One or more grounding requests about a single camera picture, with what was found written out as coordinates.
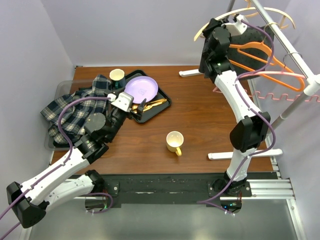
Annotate tan thin hanger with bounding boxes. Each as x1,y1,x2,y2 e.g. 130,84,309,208
245,0,296,30

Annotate white wooden hanger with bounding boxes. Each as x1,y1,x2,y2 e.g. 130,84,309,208
193,6,296,43

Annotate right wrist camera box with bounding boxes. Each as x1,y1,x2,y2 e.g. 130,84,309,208
222,14,248,37

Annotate gold spoon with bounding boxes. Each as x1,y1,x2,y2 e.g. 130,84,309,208
131,104,139,111

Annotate clothes rack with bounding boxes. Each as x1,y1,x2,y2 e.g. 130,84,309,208
178,0,320,161

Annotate dark teal cup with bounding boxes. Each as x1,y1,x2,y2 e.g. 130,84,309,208
109,68,126,90

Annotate gold knife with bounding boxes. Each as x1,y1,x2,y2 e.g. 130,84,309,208
143,98,167,112

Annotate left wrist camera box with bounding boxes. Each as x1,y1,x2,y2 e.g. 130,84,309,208
111,92,134,113

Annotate dark dotted garment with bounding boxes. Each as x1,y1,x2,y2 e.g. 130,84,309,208
198,23,276,81

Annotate pink hanger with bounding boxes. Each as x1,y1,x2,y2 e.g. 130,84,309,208
212,70,320,103

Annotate yellow mug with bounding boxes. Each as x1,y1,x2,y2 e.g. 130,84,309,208
166,131,184,157

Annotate clear plastic bin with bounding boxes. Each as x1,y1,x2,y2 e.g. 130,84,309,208
46,78,111,151

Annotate purple cable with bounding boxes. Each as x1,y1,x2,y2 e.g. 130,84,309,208
0,96,116,240
196,19,277,210

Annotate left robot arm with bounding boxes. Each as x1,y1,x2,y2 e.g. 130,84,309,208
6,94,147,229

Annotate navy white plaid skirt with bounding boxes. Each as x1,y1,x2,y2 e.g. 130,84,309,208
40,74,111,146

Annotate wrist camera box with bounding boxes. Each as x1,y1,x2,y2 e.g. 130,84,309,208
222,14,248,37
111,92,134,113

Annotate orange hanger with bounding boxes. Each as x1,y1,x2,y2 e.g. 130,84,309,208
228,41,306,93

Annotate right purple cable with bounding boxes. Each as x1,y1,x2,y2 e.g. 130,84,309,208
196,19,277,210

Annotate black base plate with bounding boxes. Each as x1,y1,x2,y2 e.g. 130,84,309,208
93,173,252,208

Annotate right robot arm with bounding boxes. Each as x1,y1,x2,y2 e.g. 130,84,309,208
199,15,271,197

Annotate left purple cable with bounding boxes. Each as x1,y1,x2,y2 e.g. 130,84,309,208
0,96,116,240

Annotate purple plate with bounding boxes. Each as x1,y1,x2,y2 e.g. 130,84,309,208
124,76,159,104

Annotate black tray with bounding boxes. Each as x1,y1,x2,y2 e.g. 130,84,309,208
111,69,172,124

